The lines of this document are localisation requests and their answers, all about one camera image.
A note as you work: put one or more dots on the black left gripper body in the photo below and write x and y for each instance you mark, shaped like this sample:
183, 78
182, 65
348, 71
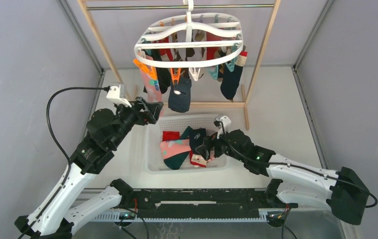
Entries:
140, 117

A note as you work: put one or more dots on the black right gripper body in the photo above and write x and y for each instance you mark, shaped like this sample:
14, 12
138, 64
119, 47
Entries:
221, 147

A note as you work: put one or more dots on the navy sock white lettering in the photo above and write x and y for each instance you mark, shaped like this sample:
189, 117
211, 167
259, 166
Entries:
196, 137

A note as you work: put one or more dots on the navy blue sock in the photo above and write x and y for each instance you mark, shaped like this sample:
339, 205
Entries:
180, 96

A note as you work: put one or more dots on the red and beige sock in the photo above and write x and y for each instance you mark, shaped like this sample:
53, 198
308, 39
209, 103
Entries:
170, 135

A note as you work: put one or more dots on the dark teal sock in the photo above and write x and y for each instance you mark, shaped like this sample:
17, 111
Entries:
176, 162

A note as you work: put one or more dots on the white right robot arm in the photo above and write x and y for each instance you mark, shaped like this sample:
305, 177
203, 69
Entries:
341, 192

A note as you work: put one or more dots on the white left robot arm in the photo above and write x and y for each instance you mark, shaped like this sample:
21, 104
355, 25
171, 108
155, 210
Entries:
56, 217

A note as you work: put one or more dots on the white round clip hanger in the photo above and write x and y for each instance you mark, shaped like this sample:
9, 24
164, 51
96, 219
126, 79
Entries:
192, 31

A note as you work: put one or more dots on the white plastic basket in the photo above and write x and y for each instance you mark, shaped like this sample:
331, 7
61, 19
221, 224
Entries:
154, 163

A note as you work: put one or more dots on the navy sock striped cuff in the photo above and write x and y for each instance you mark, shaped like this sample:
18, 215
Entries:
231, 80

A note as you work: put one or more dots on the metal hanging rod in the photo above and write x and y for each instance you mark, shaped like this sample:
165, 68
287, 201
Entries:
175, 6

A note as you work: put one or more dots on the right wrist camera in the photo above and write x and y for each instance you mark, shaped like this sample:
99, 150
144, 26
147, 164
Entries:
222, 122

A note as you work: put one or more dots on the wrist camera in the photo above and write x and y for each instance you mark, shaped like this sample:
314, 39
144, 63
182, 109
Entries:
117, 95
222, 122

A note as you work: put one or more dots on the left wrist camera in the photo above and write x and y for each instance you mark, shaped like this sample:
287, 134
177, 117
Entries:
117, 95

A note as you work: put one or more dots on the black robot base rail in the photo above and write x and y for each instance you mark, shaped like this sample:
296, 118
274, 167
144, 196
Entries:
198, 204

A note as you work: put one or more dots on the wooden hanging rack frame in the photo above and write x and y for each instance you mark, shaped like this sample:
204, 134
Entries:
109, 59

